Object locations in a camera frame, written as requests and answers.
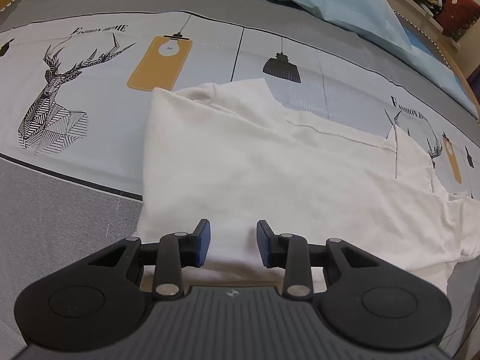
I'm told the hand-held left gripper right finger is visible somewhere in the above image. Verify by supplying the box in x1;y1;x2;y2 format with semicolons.
256;220;379;301

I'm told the red cushion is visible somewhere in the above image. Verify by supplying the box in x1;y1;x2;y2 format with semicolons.
437;0;480;40

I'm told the black and white plush toy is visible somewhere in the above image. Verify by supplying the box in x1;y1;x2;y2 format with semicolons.
421;0;446;19

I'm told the white shirt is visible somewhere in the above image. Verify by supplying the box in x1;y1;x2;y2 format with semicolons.
136;78;480;293

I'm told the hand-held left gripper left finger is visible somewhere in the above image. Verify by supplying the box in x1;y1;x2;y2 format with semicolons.
88;218;211;301

